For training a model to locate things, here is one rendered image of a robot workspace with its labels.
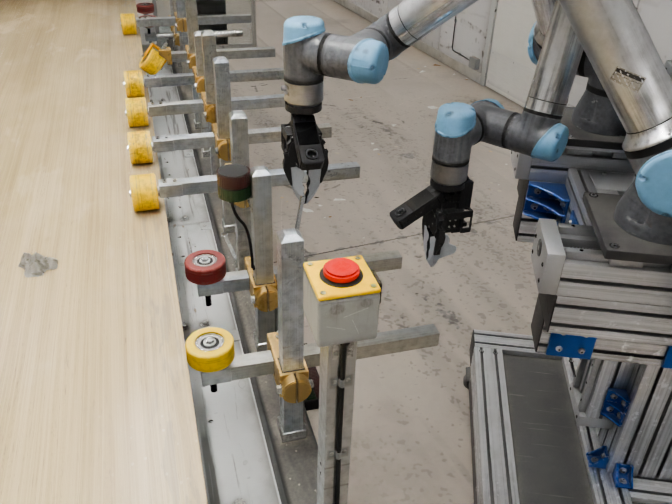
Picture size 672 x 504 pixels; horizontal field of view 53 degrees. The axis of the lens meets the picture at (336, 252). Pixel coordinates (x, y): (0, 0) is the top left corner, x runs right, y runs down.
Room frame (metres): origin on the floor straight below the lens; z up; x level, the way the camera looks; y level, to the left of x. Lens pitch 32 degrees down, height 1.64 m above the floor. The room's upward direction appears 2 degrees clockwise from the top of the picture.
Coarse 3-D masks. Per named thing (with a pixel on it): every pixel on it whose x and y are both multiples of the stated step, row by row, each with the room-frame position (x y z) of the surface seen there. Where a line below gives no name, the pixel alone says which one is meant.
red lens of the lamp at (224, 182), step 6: (246, 174) 1.07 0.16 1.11; (222, 180) 1.05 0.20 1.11; (228, 180) 1.05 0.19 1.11; (234, 180) 1.05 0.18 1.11; (240, 180) 1.05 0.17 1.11; (246, 180) 1.06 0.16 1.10; (222, 186) 1.05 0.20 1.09; (228, 186) 1.05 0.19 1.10; (234, 186) 1.05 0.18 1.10; (240, 186) 1.05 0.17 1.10; (246, 186) 1.06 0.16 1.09
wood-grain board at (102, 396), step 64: (0, 0) 3.24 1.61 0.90; (64, 0) 3.29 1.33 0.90; (128, 0) 3.34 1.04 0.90; (0, 64) 2.29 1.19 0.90; (64, 64) 2.32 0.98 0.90; (128, 64) 2.34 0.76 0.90; (0, 128) 1.73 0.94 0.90; (64, 128) 1.75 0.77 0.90; (128, 128) 1.76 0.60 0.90; (0, 192) 1.36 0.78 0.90; (64, 192) 1.37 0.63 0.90; (128, 192) 1.38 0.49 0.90; (0, 256) 1.09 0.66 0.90; (64, 256) 1.10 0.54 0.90; (128, 256) 1.11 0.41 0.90; (0, 320) 0.90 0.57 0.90; (64, 320) 0.90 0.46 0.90; (128, 320) 0.91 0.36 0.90; (0, 384) 0.74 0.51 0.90; (64, 384) 0.75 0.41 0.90; (128, 384) 0.75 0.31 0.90; (0, 448) 0.62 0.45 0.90; (64, 448) 0.63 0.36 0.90; (128, 448) 0.63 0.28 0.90; (192, 448) 0.63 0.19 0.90
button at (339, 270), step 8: (328, 264) 0.61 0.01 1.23; (336, 264) 0.61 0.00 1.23; (344, 264) 0.61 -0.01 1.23; (352, 264) 0.61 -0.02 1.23; (328, 272) 0.59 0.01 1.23; (336, 272) 0.59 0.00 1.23; (344, 272) 0.59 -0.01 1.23; (352, 272) 0.59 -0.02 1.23; (336, 280) 0.59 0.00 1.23; (344, 280) 0.58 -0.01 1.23; (352, 280) 0.59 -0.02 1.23
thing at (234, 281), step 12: (384, 252) 1.22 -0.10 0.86; (396, 252) 1.22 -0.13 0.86; (372, 264) 1.19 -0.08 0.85; (384, 264) 1.19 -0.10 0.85; (396, 264) 1.20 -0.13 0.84; (228, 276) 1.11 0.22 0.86; (240, 276) 1.11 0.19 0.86; (276, 276) 1.13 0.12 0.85; (204, 288) 1.08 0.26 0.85; (216, 288) 1.09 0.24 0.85; (228, 288) 1.10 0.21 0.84; (240, 288) 1.10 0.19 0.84
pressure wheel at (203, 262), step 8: (192, 256) 1.11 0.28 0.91; (200, 256) 1.11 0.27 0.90; (208, 256) 1.11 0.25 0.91; (216, 256) 1.11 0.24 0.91; (184, 264) 1.09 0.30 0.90; (192, 264) 1.08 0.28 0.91; (200, 264) 1.09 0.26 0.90; (208, 264) 1.09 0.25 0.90; (216, 264) 1.08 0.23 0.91; (224, 264) 1.09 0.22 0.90; (192, 272) 1.06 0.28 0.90; (200, 272) 1.06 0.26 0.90; (208, 272) 1.06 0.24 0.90; (216, 272) 1.07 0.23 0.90; (224, 272) 1.09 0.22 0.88; (192, 280) 1.06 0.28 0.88; (200, 280) 1.06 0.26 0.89; (208, 280) 1.06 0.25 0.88; (216, 280) 1.07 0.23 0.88; (208, 296) 1.09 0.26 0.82; (208, 304) 1.09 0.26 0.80
